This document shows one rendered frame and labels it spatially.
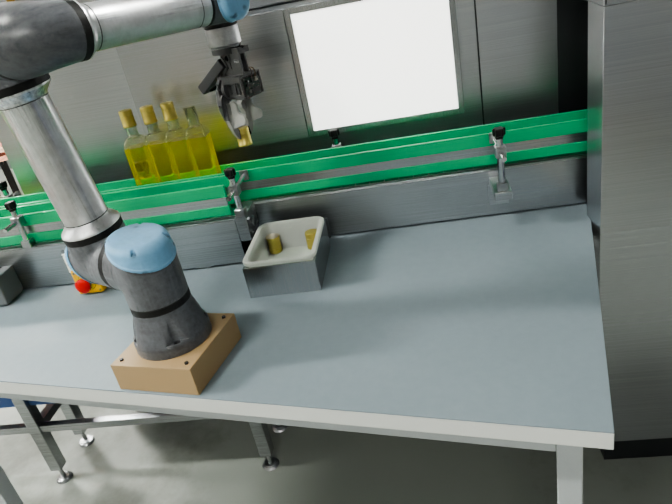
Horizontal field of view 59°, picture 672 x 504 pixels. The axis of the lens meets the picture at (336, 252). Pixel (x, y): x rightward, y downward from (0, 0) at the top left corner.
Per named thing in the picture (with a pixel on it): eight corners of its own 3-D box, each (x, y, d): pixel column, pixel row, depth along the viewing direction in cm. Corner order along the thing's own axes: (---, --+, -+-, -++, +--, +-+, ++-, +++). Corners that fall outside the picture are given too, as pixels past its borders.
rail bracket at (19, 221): (39, 244, 161) (18, 199, 155) (24, 257, 155) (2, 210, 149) (26, 246, 162) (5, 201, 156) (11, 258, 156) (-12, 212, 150)
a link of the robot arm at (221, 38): (197, 32, 134) (222, 24, 139) (203, 52, 136) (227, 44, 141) (221, 28, 129) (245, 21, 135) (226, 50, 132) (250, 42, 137)
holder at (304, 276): (332, 237, 161) (327, 210, 158) (321, 290, 137) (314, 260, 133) (271, 244, 164) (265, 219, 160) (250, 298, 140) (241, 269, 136)
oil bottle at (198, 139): (228, 194, 168) (207, 120, 158) (223, 202, 163) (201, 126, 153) (209, 197, 169) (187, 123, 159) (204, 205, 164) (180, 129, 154)
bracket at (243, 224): (261, 224, 161) (255, 200, 158) (254, 239, 153) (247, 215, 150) (249, 225, 162) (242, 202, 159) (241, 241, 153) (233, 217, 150)
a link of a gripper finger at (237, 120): (245, 141, 140) (239, 101, 137) (227, 141, 143) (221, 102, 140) (254, 139, 142) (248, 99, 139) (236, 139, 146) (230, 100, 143)
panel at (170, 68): (463, 110, 163) (452, -25, 148) (465, 113, 160) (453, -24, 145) (157, 158, 178) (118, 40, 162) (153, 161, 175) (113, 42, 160)
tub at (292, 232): (331, 244, 156) (324, 214, 152) (321, 288, 136) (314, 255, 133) (267, 252, 159) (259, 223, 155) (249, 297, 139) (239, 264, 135)
